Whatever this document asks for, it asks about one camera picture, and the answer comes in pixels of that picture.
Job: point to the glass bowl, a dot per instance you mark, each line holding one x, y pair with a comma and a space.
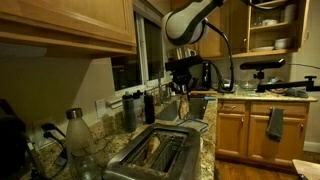
247, 85

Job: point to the brown crusted bread slice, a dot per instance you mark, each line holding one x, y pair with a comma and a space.
183, 108
152, 148

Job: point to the black stereo camera bar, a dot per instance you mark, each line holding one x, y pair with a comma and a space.
261, 64

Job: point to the white bowl stack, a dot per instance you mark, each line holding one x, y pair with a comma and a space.
282, 43

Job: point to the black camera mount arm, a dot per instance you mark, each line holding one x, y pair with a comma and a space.
286, 86

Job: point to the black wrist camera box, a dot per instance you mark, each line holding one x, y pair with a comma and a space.
183, 62

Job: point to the grey crumpled cloth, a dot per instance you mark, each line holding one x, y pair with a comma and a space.
296, 92

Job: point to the white plate stack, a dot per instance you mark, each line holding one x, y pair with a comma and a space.
262, 48

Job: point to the kitchen faucet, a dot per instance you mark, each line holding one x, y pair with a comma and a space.
160, 91

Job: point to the black power plug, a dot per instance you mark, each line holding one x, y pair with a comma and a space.
50, 135
50, 126

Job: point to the white wall switch plate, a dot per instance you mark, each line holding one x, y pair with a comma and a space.
100, 108

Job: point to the white cup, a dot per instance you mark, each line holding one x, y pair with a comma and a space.
269, 22

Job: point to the silver pot on stove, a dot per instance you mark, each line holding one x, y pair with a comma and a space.
225, 85

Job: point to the clear bottle with metal cap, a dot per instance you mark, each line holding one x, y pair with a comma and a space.
78, 133

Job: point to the open wooden wall cabinet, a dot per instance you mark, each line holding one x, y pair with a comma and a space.
240, 33

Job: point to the wooden cutting board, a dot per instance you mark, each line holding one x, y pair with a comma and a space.
201, 93

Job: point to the translucent sports bottle black cap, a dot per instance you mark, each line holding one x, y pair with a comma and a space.
138, 106

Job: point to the blue sponge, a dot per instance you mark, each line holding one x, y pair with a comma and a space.
210, 98

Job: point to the light wooden table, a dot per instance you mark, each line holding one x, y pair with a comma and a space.
308, 168

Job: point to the kitchen window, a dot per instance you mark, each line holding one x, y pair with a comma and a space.
126, 71

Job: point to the wooden base cabinet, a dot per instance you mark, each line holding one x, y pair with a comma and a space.
233, 133

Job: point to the grey hanging towel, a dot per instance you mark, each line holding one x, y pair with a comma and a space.
275, 123

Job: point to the closed wooden wall cabinet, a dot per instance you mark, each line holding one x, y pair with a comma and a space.
213, 43

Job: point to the wall power outlet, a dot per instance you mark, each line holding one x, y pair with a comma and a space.
37, 133

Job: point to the stainless steel two-slot toaster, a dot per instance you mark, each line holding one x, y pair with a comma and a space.
191, 150

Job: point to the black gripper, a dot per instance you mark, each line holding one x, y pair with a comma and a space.
182, 76

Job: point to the tall black countertop appliance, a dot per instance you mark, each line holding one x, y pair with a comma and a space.
206, 75

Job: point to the dark grey sports bottle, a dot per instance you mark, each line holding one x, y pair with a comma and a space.
129, 113

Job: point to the black coffee maker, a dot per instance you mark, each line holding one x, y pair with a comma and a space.
11, 143

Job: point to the tall white dish stack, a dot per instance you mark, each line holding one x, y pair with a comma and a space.
290, 13

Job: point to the clear drinking glass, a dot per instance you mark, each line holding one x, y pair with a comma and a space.
87, 166

